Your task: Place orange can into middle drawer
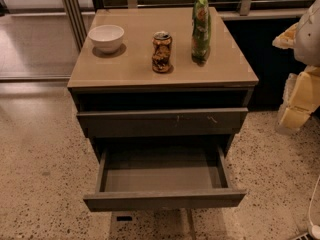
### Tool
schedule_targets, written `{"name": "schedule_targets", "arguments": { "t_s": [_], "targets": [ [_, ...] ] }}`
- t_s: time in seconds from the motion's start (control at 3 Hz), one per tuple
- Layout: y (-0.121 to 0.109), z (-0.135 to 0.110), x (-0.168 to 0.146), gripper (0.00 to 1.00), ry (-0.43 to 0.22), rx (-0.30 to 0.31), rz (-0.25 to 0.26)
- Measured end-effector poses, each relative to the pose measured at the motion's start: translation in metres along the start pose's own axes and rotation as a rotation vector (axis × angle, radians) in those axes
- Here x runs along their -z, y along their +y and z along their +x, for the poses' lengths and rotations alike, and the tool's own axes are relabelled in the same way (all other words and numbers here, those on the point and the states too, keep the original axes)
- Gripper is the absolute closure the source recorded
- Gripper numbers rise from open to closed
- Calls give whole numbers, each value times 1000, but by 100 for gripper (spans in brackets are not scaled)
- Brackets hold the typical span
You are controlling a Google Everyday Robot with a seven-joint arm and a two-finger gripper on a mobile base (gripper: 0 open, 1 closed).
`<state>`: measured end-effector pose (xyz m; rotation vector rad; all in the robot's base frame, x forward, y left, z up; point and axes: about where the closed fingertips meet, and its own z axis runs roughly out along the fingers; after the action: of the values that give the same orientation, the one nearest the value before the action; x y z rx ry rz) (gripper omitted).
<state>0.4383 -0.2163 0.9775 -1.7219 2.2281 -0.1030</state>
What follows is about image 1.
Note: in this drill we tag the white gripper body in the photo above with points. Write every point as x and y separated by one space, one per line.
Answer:
308 40

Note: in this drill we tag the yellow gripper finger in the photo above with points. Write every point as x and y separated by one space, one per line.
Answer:
289 120
286 39

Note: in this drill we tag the orange soda can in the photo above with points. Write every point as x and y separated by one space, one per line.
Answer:
162 42

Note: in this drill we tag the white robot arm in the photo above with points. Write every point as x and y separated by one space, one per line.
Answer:
307 40

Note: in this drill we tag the closed top drawer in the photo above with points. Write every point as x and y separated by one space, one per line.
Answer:
147 123

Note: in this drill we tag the grey drawer cabinet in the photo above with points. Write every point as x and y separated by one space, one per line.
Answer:
125 80

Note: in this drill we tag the open middle drawer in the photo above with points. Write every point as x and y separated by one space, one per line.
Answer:
163 178

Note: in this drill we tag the green chip bag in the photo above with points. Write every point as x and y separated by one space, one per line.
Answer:
201 33

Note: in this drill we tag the white ceramic bowl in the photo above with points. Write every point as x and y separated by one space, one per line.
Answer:
107 38

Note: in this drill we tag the metal door frame post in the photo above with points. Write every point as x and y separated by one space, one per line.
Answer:
73 12

